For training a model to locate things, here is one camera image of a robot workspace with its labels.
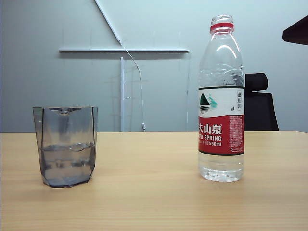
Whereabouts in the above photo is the clear plastic water bottle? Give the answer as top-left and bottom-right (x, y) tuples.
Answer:
(197, 14), (246, 183)

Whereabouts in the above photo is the grey transparent faceted cup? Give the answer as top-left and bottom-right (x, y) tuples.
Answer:
(32, 106), (99, 189)

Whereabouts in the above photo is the black office chair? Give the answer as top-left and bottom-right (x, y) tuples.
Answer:
(244, 72), (280, 132)

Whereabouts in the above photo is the white horizontal wall rail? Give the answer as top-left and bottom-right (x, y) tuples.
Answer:
(59, 48), (191, 53)

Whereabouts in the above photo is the white diagonal wall strip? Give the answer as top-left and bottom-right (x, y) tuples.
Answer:
(94, 0), (124, 44)

